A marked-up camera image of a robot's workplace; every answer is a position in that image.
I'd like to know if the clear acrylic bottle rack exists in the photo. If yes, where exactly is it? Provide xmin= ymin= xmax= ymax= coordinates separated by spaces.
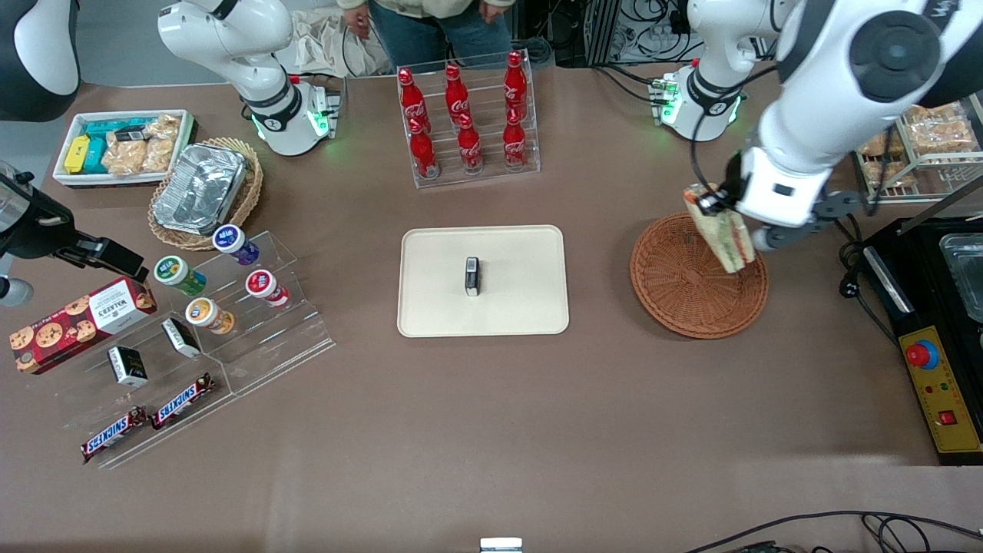
xmin=396 ymin=49 xmax=541 ymax=190

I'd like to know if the aluminium foil tray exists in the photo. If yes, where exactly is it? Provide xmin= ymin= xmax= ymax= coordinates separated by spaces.
xmin=152 ymin=144 xmax=248 ymax=236

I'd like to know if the clear acrylic step display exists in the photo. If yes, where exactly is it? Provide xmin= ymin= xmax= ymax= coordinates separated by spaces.
xmin=61 ymin=230 xmax=336 ymax=470

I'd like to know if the black machine housing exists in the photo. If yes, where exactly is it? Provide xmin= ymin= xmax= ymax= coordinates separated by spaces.
xmin=863 ymin=217 xmax=983 ymax=468

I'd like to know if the round brown wicker basket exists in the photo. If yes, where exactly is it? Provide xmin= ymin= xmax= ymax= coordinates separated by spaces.
xmin=630 ymin=212 xmax=770 ymax=339

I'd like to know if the white crumpled cloth bag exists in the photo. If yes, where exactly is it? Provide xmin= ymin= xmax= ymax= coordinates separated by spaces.
xmin=292 ymin=9 xmax=385 ymax=78

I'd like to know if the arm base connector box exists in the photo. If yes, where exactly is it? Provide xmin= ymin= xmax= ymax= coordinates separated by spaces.
xmin=648 ymin=75 xmax=683 ymax=125
xmin=306 ymin=75 xmax=348 ymax=141

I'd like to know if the yellow control panel red button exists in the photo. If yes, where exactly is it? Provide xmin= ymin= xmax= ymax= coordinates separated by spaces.
xmin=898 ymin=326 xmax=983 ymax=455

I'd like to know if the small black white carton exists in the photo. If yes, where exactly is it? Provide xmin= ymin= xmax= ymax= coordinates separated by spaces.
xmin=161 ymin=317 xmax=202 ymax=359
xmin=108 ymin=346 xmax=149 ymax=388

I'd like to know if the snickers chocolate bar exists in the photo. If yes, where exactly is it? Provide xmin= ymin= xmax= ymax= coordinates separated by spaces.
xmin=81 ymin=406 xmax=148 ymax=465
xmin=151 ymin=373 xmax=216 ymax=431

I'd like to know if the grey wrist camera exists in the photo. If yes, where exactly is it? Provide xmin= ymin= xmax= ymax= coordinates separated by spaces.
xmin=752 ymin=191 xmax=862 ymax=253
xmin=0 ymin=276 xmax=35 ymax=308

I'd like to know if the purple lid yogurt cup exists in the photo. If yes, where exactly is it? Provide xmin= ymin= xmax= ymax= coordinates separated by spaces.
xmin=212 ymin=224 xmax=260 ymax=267

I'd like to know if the person in blue jeans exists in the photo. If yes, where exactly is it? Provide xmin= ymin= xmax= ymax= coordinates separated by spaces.
xmin=336 ymin=0 xmax=517 ymax=75

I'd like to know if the oval tan wicker basket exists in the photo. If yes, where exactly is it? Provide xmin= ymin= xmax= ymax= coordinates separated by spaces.
xmin=148 ymin=137 xmax=264 ymax=252

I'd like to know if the red lid yogurt cup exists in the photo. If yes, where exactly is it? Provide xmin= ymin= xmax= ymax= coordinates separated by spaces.
xmin=245 ymin=270 xmax=290 ymax=308

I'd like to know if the red walkers cookie box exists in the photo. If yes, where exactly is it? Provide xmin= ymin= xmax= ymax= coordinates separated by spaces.
xmin=9 ymin=276 xmax=158 ymax=376

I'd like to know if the teal long box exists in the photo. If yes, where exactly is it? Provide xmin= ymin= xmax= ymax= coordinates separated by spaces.
xmin=84 ymin=117 xmax=151 ymax=140

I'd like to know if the clear bag of pastries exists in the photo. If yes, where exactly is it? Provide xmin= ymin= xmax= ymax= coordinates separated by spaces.
xmin=906 ymin=120 xmax=981 ymax=155
xmin=906 ymin=103 xmax=970 ymax=125
xmin=863 ymin=161 xmax=919 ymax=190
xmin=858 ymin=132 xmax=908 ymax=159

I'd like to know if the triangular sandwich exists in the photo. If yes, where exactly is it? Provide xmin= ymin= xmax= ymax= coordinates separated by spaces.
xmin=683 ymin=183 xmax=756 ymax=275

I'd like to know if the green lid yogurt cup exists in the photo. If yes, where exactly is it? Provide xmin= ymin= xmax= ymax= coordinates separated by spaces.
xmin=154 ymin=255 xmax=207 ymax=297

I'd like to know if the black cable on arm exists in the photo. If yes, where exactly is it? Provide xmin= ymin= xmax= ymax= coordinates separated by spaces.
xmin=688 ymin=65 xmax=778 ymax=194

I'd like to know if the black cable at table edge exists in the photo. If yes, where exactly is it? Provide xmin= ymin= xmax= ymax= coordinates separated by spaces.
xmin=682 ymin=510 xmax=983 ymax=553

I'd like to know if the metal wire snack rack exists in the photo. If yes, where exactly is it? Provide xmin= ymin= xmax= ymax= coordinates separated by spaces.
xmin=851 ymin=94 xmax=983 ymax=205

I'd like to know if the bundle of background cables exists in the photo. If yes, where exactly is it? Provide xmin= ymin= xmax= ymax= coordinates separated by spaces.
xmin=591 ymin=0 xmax=701 ymax=65

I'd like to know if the beige plastic tray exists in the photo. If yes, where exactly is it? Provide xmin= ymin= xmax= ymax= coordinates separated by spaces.
xmin=397 ymin=225 xmax=570 ymax=338

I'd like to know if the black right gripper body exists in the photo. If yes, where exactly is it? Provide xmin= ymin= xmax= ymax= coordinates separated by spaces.
xmin=0 ymin=160 xmax=78 ymax=260

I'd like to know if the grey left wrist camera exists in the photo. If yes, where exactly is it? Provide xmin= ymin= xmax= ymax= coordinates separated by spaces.
xmin=752 ymin=191 xmax=862 ymax=253

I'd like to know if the foil container in machine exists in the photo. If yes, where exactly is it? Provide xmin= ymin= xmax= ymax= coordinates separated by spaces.
xmin=938 ymin=233 xmax=983 ymax=325

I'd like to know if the red cola bottle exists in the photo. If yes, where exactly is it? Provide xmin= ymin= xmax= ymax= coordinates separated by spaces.
xmin=504 ymin=51 xmax=528 ymax=120
xmin=409 ymin=119 xmax=439 ymax=180
xmin=398 ymin=68 xmax=429 ymax=131
xmin=503 ymin=109 xmax=527 ymax=170
xmin=445 ymin=64 xmax=471 ymax=124
xmin=457 ymin=113 xmax=483 ymax=174

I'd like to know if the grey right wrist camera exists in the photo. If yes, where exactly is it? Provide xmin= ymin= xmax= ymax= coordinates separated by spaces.
xmin=0 ymin=276 xmax=35 ymax=308

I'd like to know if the black cable with plug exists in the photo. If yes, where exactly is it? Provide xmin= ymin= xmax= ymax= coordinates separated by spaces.
xmin=839 ymin=215 xmax=870 ymax=300

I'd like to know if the white plastic bin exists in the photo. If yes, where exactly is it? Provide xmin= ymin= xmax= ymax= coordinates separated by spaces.
xmin=52 ymin=110 xmax=198 ymax=189

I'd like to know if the orange lid yogurt cup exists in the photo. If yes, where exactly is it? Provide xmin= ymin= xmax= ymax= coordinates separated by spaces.
xmin=185 ymin=297 xmax=236 ymax=336

